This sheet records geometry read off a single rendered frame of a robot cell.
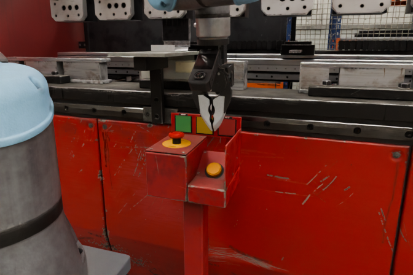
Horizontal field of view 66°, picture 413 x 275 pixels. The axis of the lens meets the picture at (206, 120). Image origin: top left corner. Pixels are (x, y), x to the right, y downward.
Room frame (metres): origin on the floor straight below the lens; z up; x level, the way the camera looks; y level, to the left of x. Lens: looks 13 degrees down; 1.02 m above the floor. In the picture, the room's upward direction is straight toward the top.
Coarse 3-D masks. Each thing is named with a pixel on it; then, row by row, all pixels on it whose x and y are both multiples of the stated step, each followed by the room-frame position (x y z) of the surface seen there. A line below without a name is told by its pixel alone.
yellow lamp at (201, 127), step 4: (200, 120) 0.84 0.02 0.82; (200, 124) 0.84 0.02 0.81; (204, 124) 0.83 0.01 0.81; (200, 128) 0.84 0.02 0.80; (204, 128) 0.83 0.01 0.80; (208, 128) 0.83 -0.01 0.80; (200, 132) 0.84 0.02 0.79; (204, 132) 0.83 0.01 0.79; (208, 132) 0.83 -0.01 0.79; (212, 132) 0.83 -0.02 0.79
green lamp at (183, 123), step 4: (176, 116) 0.86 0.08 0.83; (180, 116) 0.85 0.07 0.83; (184, 116) 0.85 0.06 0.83; (188, 116) 0.85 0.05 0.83; (176, 120) 0.86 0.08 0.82; (180, 120) 0.85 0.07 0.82; (184, 120) 0.85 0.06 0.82; (188, 120) 0.85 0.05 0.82; (176, 124) 0.86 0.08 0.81; (180, 124) 0.85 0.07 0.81; (184, 124) 0.85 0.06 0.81; (188, 124) 0.85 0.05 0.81; (176, 128) 0.86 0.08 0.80; (180, 128) 0.85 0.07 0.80; (184, 128) 0.85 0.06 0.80; (188, 128) 0.85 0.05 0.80
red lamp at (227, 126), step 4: (224, 120) 0.82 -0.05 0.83; (228, 120) 0.81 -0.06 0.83; (232, 120) 0.81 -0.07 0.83; (224, 124) 0.82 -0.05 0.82; (228, 124) 0.81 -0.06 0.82; (232, 124) 0.81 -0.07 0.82; (220, 128) 0.82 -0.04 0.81; (224, 128) 0.82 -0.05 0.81; (228, 128) 0.81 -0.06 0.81; (232, 128) 0.81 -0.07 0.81; (220, 132) 0.82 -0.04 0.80; (224, 132) 0.82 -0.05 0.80; (228, 132) 0.81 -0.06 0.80; (232, 132) 0.81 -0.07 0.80
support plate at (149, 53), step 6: (108, 54) 0.92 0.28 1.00; (114, 54) 0.91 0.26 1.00; (120, 54) 0.91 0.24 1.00; (126, 54) 0.90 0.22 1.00; (132, 54) 0.89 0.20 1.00; (138, 54) 0.89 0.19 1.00; (144, 54) 0.88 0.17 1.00; (150, 54) 0.88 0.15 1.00; (156, 54) 0.87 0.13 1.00; (162, 54) 0.87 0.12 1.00; (168, 54) 0.88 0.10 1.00; (174, 54) 0.92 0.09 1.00; (180, 54) 0.96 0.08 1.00; (186, 54) 1.00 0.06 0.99; (192, 54) 1.05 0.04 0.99
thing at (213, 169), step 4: (212, 164) 0.75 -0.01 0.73; (216, 164) 0.75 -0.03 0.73; (208, 168) 0.74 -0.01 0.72; (212, 168) 0.74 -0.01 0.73; (216, 168) 0.73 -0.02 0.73; (220, 168) 0.74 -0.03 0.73; (208, 172) 0.73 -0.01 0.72; (212, 172) 0.73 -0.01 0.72; (216, 172) 0.72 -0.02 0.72; (220, 172) 0.73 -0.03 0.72; (212, 176) 0.73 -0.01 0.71; (216, 176) 0.73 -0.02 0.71
